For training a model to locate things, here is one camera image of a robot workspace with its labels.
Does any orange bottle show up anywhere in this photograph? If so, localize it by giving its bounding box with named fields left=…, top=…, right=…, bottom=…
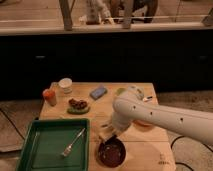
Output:
left=42, top=89, right=57, bottom=106

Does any blue sponge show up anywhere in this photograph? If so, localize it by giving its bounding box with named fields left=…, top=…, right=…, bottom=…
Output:
left=90, top=86, right=107, bottom=100

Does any purple bowl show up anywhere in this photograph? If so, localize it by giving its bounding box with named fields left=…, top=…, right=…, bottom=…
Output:
left=97, top=138, right=126, bottom=168

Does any green plate with food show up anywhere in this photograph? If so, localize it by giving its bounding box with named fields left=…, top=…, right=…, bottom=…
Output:
left=67, top=98, right=90, bottom=115

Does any green tray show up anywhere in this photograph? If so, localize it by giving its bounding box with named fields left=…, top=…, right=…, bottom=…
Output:
left=15, top=119, right=90, bottom=171

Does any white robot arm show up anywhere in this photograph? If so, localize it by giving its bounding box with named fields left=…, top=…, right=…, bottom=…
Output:
left=111, top=86, right=213, bottom=145

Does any silver fork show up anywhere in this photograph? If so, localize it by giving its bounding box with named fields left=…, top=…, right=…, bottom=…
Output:
left=61, top=128, right=86, bottom=157

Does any green cup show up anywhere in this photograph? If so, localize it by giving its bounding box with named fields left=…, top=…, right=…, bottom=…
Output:
left=116, top=88, right=126, bottom=95

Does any white cup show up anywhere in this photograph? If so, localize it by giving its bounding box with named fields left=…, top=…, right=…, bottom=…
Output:
left=58, top=78, right=72, bottom=93

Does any orange bowl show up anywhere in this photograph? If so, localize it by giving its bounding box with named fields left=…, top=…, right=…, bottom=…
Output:
left=134, top=120, right=153, bottom=128

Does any black cable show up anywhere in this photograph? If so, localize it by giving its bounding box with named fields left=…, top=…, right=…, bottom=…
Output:
left=170, top=134, right=213, bottom=171

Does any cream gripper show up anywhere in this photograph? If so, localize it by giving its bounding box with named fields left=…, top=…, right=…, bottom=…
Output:
left=111, top=113, right=131, bottom=136

